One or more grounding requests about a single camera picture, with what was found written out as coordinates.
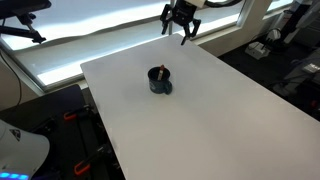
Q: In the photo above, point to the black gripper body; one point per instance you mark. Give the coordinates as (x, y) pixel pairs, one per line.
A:
(182, 13)

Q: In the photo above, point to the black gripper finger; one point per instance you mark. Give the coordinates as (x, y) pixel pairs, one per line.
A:
(165, 16)
(192, 28)

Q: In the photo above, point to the red marker with white barrel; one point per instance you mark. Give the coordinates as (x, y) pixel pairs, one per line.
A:
(161, 73)

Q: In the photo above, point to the white robot base with blue light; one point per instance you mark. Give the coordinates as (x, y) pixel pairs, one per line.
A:
(20, 150)

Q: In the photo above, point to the dark green enamel mug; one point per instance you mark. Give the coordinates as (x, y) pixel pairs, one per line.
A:
(156, 87)

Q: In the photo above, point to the window with white blind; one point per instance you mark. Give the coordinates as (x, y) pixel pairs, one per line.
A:
(100, 16)

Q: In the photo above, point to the white box device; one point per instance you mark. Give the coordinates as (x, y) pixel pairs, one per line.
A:
(256, 50)

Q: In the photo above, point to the black equipment stand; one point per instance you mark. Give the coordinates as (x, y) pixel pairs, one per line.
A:
(293, 23)

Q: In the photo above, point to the grey covered equipment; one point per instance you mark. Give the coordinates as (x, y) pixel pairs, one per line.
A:
(300, 73)

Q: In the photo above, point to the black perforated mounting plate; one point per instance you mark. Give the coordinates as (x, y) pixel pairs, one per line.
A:
(66, 100)

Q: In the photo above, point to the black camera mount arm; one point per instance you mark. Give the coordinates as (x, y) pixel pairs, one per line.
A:
(28, 32)

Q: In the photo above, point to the black camera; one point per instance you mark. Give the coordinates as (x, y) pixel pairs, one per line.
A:
(23, 6)

